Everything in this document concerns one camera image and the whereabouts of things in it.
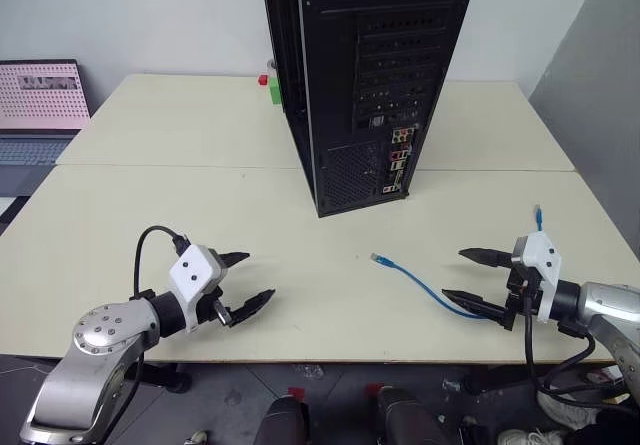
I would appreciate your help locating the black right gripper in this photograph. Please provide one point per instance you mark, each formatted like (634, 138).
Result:
(520, 295)

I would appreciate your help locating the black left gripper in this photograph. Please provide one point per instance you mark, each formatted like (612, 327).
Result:
(212, 310)

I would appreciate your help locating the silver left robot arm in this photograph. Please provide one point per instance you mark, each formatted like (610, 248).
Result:
(100, 345)

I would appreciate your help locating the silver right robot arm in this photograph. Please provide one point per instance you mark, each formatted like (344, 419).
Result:
(607, 310)

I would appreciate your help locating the dark rounded shape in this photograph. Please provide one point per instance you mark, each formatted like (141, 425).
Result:
(282, 422)
(407, 417)

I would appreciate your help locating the green block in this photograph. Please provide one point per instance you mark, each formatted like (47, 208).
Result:
(275, 92)

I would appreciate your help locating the small red block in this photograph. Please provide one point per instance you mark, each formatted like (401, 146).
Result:
(263, 80)

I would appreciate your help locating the black computer tower case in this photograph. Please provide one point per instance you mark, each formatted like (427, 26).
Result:
(370, 90)

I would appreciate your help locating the grey laptop with pink screen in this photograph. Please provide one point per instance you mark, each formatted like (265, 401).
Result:
(35, 110)

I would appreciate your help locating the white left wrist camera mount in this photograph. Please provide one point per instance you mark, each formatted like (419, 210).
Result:
(192, 270)

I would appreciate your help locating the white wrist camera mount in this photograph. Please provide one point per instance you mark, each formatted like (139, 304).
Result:
(542, 265)
(192, 270)

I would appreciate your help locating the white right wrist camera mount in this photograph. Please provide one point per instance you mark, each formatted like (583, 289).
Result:
(542, 265)

